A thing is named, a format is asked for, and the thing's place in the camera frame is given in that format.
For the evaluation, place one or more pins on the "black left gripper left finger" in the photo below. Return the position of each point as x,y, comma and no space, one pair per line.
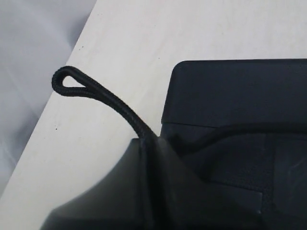
120,201

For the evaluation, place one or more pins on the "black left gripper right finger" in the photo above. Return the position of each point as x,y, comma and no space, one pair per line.
192,204

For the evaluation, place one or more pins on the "black plastic carrying case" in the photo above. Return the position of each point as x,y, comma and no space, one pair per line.
243,123

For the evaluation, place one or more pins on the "white backdrop curtain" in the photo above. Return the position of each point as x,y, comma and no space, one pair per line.
36,38

